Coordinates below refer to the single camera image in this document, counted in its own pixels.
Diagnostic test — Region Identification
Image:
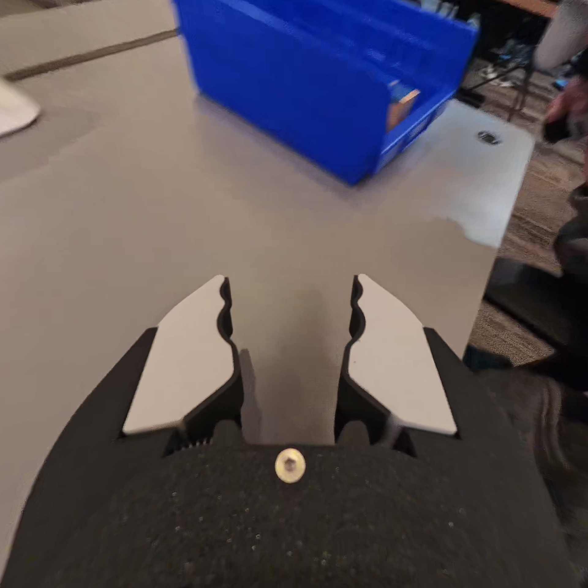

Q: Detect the person's right hand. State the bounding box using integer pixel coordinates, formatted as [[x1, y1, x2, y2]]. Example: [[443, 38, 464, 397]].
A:
[[546, 76, 588, 138]]

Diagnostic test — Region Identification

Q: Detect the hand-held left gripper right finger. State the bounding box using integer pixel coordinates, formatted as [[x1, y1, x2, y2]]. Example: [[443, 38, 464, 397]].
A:
[[334, 274, 459, 447]]

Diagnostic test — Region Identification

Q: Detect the wooden table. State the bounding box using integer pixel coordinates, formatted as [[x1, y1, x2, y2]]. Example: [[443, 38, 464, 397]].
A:
[[498, 0, 559, 18]]

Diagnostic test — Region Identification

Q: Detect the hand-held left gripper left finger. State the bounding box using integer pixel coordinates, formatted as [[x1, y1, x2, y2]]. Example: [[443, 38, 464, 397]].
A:
[[121, 275, 244, 444]]

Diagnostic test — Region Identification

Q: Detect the blue plastic bin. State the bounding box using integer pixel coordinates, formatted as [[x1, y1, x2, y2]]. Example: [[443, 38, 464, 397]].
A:
[[172, 0, 481, 187]]

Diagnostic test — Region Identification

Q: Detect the grey desk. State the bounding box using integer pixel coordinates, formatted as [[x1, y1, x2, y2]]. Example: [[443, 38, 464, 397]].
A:
[[0, 0, 537, 552]]

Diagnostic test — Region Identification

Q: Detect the person's body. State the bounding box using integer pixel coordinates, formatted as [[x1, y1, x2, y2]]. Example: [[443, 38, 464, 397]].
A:
[[469, 184, 588, 588]]

